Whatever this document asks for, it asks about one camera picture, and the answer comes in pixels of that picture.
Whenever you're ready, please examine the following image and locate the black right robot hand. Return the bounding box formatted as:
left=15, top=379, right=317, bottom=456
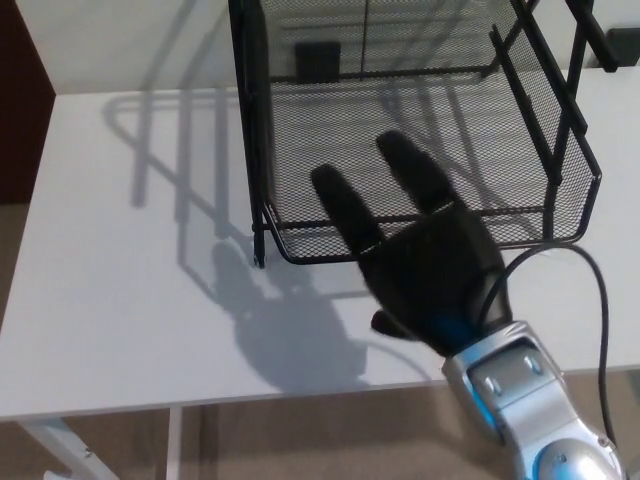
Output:
left=310, top=130, right=514, bottom=359

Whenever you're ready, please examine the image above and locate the black mesh file tray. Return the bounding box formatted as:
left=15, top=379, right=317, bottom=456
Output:
left=257, top=0, right=604, bottom=267

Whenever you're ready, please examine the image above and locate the dark grey box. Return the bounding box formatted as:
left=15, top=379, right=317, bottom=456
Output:
left=605, top=27, right=640, bottom=69

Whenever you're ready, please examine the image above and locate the dark brown wooden cabinet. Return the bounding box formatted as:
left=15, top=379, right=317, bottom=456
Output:
left=0, top=0, right=58, bottom=207

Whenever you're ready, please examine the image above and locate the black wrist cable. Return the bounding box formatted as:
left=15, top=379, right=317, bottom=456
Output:
left=477, top=243, right=622, bottom=447

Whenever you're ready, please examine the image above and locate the black metal file rack frame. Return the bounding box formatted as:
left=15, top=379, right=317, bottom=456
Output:
left=227, top=0, right=621, bottom=270

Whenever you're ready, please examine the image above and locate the black square wall socket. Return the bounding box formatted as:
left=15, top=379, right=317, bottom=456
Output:
left=294, top=41, right=343, bottom=82

